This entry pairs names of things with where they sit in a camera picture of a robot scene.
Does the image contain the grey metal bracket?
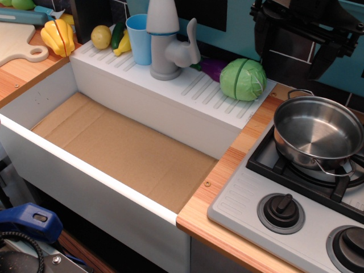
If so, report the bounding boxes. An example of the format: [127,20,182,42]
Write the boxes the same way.
[25,254,94,273]

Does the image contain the yellow toy potato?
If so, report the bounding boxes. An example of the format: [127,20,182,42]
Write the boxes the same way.
[91,25,111,49]

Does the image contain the purple toy eggplant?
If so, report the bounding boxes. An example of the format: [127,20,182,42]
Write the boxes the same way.
[190,57,228,82]

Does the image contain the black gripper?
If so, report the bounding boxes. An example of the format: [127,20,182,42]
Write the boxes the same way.
[250,1,363,80]

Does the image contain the green toy cabbage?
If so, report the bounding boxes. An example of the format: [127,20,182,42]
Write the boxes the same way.
[220,58,267,101]

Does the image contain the white toy sink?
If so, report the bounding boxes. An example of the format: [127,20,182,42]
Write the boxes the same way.
[1,42,275,272]

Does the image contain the yellow toy bell pepper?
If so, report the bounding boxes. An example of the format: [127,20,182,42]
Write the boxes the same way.
[40,19,75,57]

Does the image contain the stainless steel pot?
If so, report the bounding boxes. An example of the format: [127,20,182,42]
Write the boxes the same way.
[273,89,363,176]

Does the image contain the white cutting board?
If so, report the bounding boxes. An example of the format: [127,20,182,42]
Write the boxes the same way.
[1,22,49,66]

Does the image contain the teal box right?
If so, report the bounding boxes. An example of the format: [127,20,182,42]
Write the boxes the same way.
[309,0,364,97]

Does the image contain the black burner grate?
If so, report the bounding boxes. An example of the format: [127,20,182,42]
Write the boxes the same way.
[246,127,363,224]

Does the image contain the yellow toy banana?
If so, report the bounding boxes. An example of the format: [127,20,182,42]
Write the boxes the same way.
[113,30,131,56]

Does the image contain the grey toy faucet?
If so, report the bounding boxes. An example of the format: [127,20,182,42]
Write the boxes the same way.
[146,0,201,81]

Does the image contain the blue clamp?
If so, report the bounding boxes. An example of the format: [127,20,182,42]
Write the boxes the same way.
[1,202,63,244]

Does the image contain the green toy fruit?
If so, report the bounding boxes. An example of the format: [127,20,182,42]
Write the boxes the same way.
[1,0,36,10]

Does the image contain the teal toy knife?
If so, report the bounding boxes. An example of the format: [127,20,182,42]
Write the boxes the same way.
[1,8,48,26]

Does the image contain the grey toy stove top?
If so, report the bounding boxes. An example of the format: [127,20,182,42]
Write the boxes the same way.
[208,125,363,272]

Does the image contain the green toy cucumber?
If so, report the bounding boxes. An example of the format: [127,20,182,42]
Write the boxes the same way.
[110,22,125,49]

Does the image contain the light blue plastic cup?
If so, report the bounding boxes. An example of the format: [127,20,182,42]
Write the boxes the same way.
[126,14,152,65]

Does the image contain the black braided cable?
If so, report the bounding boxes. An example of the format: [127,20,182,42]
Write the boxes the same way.
[0,231,45,273]

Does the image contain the black stove knob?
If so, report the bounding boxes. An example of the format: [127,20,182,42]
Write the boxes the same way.
[326,225,363,272]
[257,193,305,235]

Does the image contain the cardboard sheet in sink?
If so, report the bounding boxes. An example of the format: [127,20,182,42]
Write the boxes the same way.
[32,93,217,213]

